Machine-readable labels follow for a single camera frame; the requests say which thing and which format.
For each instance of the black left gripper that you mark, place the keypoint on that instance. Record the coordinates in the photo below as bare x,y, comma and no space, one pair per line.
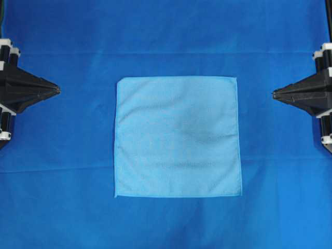
9,59

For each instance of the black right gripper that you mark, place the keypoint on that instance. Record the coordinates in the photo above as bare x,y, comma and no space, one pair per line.
322,60

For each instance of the light blue towel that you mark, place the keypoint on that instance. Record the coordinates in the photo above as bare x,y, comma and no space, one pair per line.
177,137

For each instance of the dark blue table cloth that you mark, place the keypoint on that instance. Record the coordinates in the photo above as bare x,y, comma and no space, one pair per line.
57,177

